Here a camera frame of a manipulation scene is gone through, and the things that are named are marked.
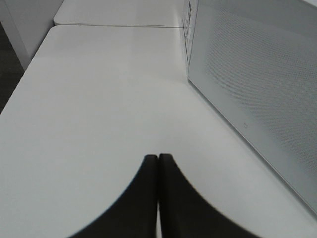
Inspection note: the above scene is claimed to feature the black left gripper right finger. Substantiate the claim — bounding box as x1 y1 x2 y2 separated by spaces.
158 154 252 238

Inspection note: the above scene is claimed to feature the white microwave door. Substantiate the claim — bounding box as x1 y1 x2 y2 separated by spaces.
188 0 317 211

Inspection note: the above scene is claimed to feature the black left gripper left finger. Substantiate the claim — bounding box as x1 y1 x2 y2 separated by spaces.
72 155 159 238

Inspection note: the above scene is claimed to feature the white microwave oven body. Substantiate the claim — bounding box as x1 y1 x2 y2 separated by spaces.
182 0 199 64

